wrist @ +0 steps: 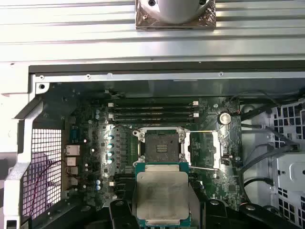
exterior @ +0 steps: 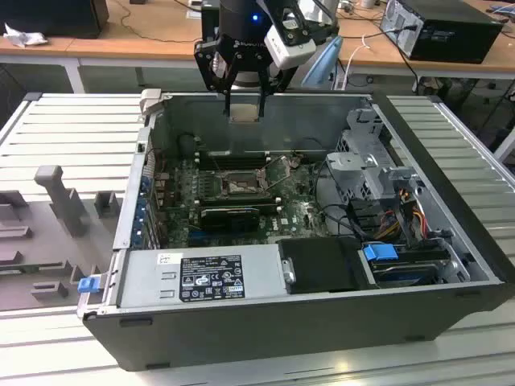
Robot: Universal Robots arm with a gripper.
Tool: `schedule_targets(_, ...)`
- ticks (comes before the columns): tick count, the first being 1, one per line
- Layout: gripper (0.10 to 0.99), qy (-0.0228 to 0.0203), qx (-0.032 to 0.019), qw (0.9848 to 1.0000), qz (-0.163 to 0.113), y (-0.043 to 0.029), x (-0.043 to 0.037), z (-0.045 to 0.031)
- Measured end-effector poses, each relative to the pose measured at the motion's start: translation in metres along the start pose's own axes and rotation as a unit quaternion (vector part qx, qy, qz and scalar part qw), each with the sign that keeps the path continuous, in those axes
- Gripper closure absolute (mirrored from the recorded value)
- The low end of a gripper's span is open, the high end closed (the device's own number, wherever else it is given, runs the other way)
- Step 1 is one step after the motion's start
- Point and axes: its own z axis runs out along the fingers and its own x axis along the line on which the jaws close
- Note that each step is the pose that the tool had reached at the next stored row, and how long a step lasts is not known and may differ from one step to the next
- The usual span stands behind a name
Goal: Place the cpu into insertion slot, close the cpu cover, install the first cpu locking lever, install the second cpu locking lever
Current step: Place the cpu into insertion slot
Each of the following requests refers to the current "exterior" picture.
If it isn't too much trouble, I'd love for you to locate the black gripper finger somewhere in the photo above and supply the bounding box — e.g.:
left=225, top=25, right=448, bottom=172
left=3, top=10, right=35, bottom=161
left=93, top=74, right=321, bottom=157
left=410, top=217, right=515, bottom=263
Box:
left=257, top=60, right=299, bottom=121
left=194, top=38, right=239, bottom=121

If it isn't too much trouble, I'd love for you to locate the silver square CPU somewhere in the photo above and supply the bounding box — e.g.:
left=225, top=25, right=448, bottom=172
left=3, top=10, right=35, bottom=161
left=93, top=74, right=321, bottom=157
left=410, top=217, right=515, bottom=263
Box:
left=228, top=103, right=261, bottom=123

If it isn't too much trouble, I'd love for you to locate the black RAM slot bank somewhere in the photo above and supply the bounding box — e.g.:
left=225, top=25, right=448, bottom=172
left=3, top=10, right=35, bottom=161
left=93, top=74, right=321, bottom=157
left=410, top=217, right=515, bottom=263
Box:
left=195, top=192, right=282, bottom=213
left=195, top=150, right=270, bottom=170

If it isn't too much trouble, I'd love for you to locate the CPU socket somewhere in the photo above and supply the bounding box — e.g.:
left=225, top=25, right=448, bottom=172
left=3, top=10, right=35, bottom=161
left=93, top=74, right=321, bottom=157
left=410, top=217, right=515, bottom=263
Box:
left=219, top=168, right=269, bottom=198

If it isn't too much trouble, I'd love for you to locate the blue slot retainer strip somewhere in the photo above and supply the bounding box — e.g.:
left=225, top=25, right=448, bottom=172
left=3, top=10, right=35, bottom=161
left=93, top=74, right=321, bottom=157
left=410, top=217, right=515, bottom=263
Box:
left=134, top=171, right=153, bottom=247

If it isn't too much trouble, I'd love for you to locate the small black desktop device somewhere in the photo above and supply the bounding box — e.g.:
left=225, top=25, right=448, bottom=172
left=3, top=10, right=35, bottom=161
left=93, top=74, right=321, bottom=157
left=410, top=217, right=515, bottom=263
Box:
left=200, top=0, right=221, bottom=42

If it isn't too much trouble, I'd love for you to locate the wooden desk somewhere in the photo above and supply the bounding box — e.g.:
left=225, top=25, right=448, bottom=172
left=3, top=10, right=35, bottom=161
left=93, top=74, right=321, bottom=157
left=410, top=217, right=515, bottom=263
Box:
left=0, top=0, right=110, bottom=96
left=66, top=0, right=515, bottom=96

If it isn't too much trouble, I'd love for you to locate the silver metal drive cage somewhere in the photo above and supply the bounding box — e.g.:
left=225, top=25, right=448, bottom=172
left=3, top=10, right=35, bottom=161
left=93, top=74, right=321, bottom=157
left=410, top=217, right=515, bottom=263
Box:
left=325, top=106, right=399, bottom=204

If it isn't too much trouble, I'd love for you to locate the green motherboard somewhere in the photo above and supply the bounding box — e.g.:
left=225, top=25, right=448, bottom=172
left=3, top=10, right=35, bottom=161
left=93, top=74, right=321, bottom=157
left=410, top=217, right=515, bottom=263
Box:
left=154, top=154, right=355, bottom=248

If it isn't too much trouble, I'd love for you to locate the black graphics card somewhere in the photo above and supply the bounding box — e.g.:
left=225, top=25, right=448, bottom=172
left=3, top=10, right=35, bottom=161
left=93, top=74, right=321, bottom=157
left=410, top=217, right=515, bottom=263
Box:
left=199, top=207, right=262, bottom=233

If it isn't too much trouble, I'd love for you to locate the large black box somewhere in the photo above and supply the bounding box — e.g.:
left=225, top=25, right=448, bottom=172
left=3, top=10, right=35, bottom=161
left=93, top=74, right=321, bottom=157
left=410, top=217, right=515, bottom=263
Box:
left=0, top=0, right=110, bottom=40

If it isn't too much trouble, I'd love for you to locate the black PC tower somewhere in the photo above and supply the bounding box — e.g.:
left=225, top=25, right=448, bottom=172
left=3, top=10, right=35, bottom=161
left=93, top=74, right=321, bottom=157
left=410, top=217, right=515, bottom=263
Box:
left=380, top=0, right=505, bottom=65

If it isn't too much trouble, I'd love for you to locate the crumpled white paper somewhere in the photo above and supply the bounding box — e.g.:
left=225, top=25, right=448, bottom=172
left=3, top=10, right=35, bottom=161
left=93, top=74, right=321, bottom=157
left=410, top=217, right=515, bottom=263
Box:
left=2, top=22, right=50, bottom=49

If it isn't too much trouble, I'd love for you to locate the blue disk carrier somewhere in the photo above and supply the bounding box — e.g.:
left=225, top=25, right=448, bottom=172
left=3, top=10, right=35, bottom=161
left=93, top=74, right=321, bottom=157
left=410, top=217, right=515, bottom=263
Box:
left=361, top=243, right=399, bottom=269

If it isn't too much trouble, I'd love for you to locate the grey power supply unit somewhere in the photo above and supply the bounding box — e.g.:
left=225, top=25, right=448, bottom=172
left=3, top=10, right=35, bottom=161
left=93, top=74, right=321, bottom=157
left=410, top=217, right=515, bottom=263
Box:
left=116, top=243, right=291, bottom=309

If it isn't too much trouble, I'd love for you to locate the hard disk drive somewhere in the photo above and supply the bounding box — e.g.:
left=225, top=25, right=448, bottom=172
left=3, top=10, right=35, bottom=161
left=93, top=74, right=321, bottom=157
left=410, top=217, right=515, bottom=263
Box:
left=372, top=261, right=440, bottom=289

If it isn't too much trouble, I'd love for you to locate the black open PC case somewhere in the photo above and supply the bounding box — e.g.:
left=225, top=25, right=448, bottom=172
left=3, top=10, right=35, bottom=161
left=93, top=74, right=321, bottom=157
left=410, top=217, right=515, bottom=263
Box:
left=76, top=88, right=509, bottom=373

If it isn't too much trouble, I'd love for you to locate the grey parts rack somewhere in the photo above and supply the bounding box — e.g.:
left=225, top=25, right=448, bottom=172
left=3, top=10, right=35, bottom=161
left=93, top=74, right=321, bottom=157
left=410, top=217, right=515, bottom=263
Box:
left=0, top=164, right=124, bottom=313

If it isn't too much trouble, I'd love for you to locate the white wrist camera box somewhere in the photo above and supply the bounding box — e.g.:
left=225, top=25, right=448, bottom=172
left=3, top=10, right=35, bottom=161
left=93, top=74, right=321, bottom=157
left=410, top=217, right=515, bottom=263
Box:
left=264, top=18, right=318, bottom=71

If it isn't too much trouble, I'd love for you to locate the grey case handle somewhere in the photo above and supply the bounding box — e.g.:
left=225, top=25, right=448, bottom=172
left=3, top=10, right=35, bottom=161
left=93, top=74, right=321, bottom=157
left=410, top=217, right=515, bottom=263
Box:
left=138, top=88, right=163, bottom=121

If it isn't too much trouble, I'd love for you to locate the white cable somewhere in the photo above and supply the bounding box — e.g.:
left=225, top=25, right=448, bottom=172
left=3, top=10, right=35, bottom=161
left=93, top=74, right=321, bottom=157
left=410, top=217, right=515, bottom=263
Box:
left=344, top=34, right=373, bottom=78

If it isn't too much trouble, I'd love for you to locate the black internal cable loop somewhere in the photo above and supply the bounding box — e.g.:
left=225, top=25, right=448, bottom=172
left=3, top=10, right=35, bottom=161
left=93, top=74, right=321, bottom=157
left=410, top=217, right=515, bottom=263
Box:
left=312, top=159, right=364, bottom=239

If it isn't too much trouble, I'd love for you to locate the yellow red wire bundle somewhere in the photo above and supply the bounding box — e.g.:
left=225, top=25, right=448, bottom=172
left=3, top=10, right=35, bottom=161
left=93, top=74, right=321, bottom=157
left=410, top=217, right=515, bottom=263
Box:
left=377, top=200, right=428, bottom=239

